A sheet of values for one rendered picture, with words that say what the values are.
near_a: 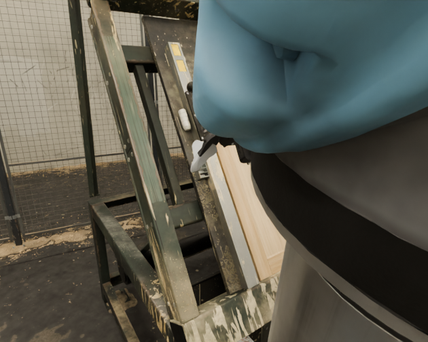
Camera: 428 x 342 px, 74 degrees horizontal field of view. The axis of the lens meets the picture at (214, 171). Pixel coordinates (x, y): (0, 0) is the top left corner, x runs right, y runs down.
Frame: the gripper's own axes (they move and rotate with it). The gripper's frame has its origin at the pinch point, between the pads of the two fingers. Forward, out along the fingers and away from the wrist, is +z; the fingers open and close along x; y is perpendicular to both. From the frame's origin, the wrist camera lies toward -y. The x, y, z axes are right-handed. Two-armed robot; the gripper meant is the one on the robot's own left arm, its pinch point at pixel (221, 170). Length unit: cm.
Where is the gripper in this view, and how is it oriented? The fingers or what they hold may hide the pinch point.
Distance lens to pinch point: 67.9
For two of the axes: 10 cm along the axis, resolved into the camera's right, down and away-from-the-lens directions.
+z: -2.0, 7.1, 6.8
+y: -3.6, -7.0, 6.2
